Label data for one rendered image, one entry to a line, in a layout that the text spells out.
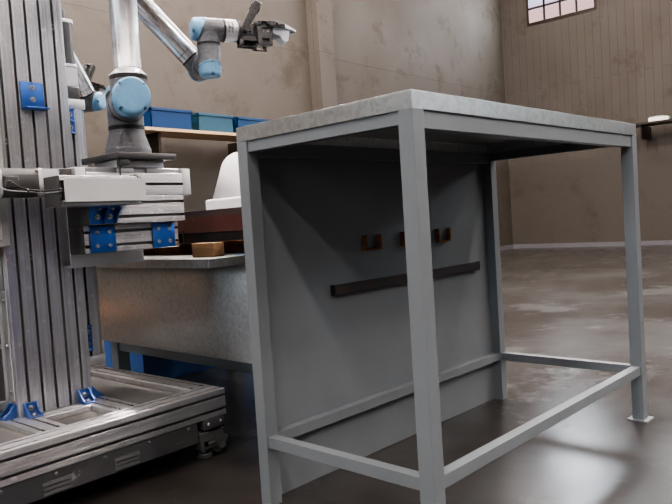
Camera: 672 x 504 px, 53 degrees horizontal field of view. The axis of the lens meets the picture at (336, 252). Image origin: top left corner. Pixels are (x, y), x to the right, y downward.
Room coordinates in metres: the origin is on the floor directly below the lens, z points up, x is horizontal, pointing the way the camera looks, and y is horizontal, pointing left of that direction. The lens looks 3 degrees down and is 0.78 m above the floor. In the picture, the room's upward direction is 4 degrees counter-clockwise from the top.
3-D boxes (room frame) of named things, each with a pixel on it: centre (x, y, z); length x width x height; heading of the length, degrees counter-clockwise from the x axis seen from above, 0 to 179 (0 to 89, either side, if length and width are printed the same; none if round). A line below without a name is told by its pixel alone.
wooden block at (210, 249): (2.41, 0.45, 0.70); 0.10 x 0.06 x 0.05; 59
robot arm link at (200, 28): (2.27, 0.38, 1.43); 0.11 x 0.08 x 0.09; 113
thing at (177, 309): (2.80, 0.76, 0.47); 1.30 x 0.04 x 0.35; 46
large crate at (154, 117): (6.80, 1.65, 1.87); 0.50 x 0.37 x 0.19; 139
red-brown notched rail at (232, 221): (2.69, 0.59, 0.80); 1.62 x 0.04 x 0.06; 46
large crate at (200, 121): (7.22, 1.29, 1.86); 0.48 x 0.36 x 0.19; 139
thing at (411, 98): (2.14, -0.41, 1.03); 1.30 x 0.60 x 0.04; 136
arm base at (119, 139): (2.29, 0.67, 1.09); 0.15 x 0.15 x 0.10
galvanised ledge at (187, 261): (2.74, 0.82, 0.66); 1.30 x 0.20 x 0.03; 46
